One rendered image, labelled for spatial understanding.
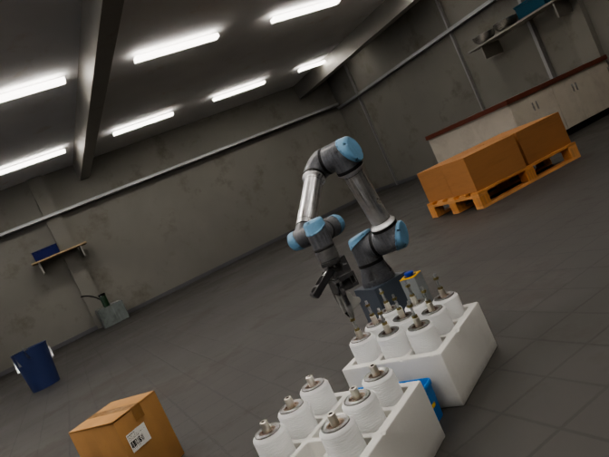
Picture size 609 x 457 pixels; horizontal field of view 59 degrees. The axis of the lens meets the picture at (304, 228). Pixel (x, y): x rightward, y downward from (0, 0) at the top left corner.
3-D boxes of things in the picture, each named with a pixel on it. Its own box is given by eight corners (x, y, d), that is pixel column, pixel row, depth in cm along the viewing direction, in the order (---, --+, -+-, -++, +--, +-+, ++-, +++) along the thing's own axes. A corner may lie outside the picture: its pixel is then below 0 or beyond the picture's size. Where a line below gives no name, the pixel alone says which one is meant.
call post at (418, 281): (430, 350, 220) (399, 281, 218) (436, 343, 225) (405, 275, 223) (445, 347, 215) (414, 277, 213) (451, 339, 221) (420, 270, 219)
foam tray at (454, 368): (362, 415, 190) (341, 370, 188) (406, 361, 220) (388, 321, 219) (464, 406, 165) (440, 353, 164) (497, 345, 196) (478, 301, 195)
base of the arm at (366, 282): (357, 288, 244) (348, 268, 243) (382, 274, 250) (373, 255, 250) (374, 287, 230) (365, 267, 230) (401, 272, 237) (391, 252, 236)
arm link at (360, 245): (363, 260, 248) (352, 233, 247) (389, 251, 241) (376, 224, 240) (353, 268, 238) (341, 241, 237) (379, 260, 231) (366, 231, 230)
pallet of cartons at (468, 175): (495, 206, 467) (472, 154, 464) (426, 221, 554) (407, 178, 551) (586, 153, 524) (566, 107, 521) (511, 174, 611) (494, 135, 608)
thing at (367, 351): (365, 387, 194) (344, 342, 193) (387, 374, 196) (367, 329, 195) (375, 393, 184) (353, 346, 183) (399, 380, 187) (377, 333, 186)
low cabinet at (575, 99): (626, 105, 775) (605, 53, 770) (530, 157, 686) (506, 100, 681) (534, 137, 929) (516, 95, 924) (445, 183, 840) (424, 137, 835)
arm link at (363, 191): (385, 247, 242) (323, 143, 228) (415, 237, 234) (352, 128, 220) (379, 262, 233) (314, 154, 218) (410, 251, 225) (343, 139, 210)
